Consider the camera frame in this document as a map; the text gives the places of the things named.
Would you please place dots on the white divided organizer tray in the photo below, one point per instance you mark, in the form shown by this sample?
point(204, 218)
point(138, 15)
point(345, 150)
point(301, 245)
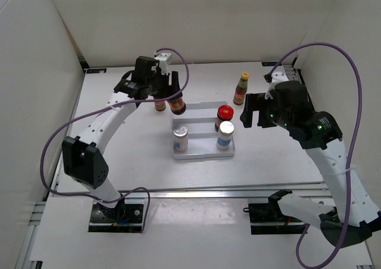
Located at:
point(200, 118)

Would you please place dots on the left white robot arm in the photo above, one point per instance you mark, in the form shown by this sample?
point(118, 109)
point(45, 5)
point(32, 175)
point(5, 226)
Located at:
point(83, 155)

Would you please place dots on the aluminium rail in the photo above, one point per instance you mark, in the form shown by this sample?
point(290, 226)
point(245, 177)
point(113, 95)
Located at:
point(307, 190)
point(293, 74)

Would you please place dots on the right black corner label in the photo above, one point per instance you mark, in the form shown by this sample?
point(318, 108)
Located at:
point(268, 63)

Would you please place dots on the silver-capped white shaker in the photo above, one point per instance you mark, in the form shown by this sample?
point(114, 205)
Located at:
point(225, 134)
point(180, 138)

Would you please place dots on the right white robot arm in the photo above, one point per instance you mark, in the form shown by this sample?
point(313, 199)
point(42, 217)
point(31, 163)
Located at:
point(354, 216)

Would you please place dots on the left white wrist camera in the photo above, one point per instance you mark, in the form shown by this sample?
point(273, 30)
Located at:
point(164, 60)

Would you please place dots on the left black corner label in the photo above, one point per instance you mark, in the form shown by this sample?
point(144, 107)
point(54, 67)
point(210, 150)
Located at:
point(96, 71)

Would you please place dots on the right aluminium rail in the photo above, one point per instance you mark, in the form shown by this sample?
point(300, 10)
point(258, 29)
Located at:
point(293, 74)

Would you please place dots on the red-lidded sauce jar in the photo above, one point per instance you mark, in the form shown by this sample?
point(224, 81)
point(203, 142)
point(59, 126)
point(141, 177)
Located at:
point(224, 113)
point(177, 105)

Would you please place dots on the black corner label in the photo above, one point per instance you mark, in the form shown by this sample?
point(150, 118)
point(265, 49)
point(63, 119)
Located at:
point(268, 63)
point(96, 71)

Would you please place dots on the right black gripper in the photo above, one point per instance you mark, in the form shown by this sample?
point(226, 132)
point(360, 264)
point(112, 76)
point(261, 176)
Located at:
point(256, 102)

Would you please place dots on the yellow-capped sauce bottle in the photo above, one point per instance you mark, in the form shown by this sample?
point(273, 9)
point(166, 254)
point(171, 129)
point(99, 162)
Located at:
point(160, 105)
point(241, 89)

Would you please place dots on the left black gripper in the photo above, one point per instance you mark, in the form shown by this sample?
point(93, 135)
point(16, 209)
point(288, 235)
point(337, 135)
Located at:
point(168, 90)

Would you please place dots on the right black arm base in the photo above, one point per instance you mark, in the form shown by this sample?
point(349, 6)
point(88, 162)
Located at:
point(262, 222)

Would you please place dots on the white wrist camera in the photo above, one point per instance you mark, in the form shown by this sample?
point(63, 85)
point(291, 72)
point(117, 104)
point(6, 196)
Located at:
point(274, 79)
point(164, 60)

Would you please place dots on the front aluminium rail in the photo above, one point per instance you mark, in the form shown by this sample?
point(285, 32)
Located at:
point(307, 190)

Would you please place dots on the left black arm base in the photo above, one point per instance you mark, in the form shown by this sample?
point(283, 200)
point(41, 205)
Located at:
point(128, 216)

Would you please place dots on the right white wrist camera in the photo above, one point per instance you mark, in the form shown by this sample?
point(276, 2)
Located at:
point(274, 79)

